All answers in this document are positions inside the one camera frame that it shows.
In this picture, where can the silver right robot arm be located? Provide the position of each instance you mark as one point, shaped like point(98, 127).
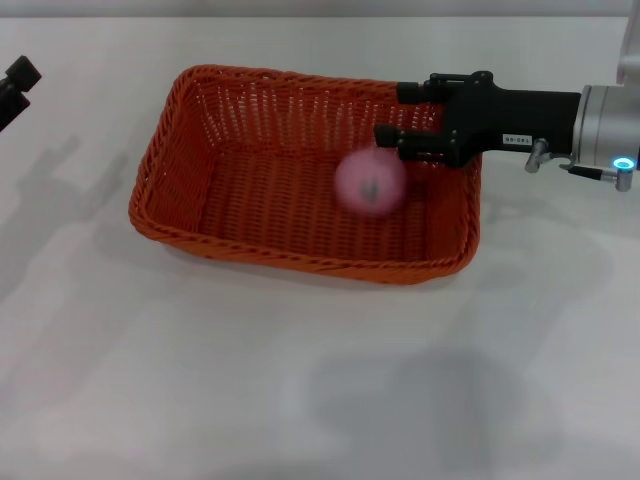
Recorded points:
point(607, 125)

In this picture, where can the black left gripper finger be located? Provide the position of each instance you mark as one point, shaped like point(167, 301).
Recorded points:
point(24, 73)
point(11, 105)

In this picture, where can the orange woven plastic basket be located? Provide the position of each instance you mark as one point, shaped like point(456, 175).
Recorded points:
point(280, 220)

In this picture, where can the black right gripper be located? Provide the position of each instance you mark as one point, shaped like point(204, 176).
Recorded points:
point(515, 117)

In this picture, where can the pink peach toy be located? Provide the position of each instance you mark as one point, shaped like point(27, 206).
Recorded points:
point(370, 182)

